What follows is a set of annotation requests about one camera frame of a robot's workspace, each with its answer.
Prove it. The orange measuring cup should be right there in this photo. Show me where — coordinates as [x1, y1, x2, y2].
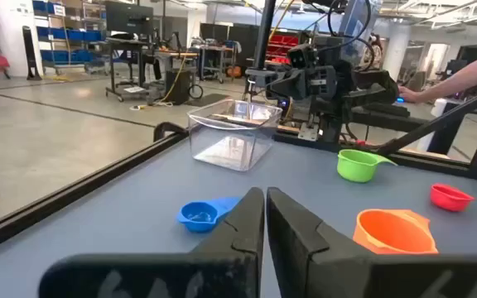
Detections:
[352, 208, 440, 256]

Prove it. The black trash bin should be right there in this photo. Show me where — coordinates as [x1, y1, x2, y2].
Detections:
[165, 68, 192, 105]

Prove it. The red bin rack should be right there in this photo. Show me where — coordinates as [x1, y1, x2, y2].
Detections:
[265, 33, 301, 65]

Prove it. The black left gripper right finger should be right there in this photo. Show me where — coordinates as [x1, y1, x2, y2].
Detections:
[266, 186, 477, 298]

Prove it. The wooden base board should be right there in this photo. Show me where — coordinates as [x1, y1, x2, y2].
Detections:
[387, 147, 455, 161]

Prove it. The metal utility cart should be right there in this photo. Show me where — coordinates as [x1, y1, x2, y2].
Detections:
[199, 39, 239, 84]

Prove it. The red measuring cup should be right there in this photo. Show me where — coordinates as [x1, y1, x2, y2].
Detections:
[430, 183, 475, 213]

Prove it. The white pillar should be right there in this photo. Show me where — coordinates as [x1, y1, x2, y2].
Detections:
[381, 24, 412, 82]

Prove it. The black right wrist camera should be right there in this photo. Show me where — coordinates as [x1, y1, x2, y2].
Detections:
[287, 43, 319, 70]

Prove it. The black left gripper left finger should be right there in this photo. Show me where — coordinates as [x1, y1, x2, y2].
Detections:
[38, 186, 266, 298]

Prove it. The wooden workbench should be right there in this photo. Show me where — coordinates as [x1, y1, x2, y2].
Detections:
[154, 48, 200, 84]

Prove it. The blue bin shelf rack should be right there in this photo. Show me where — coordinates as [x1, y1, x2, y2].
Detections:
[32, 0, 108, 76]

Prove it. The clear plastic basket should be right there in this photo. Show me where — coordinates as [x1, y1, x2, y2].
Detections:
[186, 98, 284, 173]

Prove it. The black rolling cart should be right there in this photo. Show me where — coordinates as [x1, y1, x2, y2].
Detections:
[104, 36, 153, 103]

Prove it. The black tower stand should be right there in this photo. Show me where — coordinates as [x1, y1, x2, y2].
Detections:
[22, 25, 43, 81]

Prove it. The black floor mat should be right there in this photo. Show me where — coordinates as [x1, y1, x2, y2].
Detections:
[184, 93, 231, 108]

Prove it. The black handle on frame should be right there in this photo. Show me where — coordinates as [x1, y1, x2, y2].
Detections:
[153, 122, 188, 142]

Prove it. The yellow floor cable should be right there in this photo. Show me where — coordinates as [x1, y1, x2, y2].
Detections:
[129, 55, 189, 112]

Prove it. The person's hand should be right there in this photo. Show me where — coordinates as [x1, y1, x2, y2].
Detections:
[397, 84, 424, 103]

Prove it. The green measuring cup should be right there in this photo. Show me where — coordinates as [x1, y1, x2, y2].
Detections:
[336, 148, 398, 184]

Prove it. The black monitor on cart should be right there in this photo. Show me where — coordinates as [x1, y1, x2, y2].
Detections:
[104, 0, 155, 36]

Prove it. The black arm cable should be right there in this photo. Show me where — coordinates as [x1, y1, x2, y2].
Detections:
[316, 0, 374, 71]

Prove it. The person's forearm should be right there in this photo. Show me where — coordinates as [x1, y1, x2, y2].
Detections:
[414, 44, 477, 103]

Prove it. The black overhead rig frame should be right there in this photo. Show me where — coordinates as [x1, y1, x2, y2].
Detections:
[253, 0, 277, 70]

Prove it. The blue measuring cup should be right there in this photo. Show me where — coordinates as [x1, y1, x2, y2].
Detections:
[176, 196, 242, 233]

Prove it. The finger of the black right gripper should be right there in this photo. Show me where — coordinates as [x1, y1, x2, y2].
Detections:
[267, 72, 306, 99]

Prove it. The white roll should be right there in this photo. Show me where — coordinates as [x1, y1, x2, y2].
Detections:
[431, 98, 449, 119]

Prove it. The black table frame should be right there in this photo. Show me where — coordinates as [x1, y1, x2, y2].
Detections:
[0, 82, 477, 260]

